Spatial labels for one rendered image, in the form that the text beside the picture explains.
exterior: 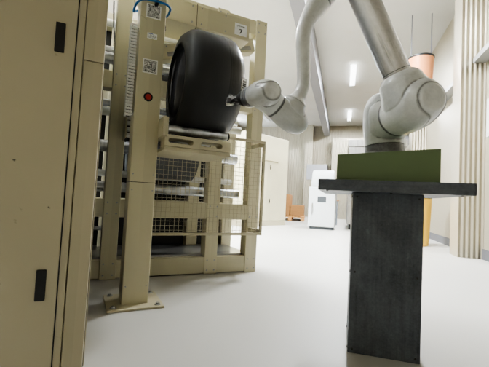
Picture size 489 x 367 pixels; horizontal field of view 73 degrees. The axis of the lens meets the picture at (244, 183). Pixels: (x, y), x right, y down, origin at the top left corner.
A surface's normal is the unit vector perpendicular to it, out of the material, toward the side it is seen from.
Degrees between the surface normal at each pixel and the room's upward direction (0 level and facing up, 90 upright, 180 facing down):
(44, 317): 90
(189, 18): 90
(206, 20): 90
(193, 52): 78
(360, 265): 90
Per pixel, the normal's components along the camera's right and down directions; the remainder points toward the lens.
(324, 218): -0.31, -0.06
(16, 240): 0.44, -0.02
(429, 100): 0.16, 0.00
